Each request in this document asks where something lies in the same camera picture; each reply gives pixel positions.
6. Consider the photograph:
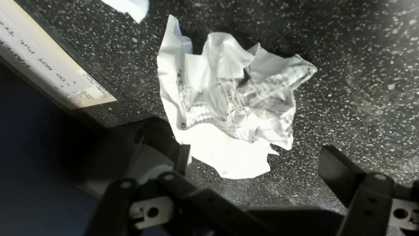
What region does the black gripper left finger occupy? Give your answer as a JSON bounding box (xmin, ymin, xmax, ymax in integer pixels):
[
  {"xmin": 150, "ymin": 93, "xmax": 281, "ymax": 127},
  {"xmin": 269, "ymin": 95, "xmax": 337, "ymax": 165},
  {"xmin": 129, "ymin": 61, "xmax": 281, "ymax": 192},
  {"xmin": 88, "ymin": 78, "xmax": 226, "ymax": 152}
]
[{"xmin": 84, "ymin": 116, "xmax": 264, "ymax": 236}]

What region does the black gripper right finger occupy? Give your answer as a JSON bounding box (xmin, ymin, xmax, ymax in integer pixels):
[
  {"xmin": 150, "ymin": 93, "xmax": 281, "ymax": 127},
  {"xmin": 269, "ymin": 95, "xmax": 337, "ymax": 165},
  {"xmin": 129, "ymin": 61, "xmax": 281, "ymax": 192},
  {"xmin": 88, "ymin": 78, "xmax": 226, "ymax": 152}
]
[{"xmin": 317, "ymin": 144, "xmax": 419, "ymax": 236}]

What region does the printed white paper sheet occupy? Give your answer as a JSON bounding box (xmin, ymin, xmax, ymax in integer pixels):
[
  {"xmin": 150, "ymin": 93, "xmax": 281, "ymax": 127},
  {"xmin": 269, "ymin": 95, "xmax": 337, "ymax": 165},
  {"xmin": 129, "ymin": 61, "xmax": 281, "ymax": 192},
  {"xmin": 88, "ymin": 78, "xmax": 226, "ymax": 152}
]
[{"xmin": 0, "ymin": 0, "xmax": 118, "ymax": 111}]

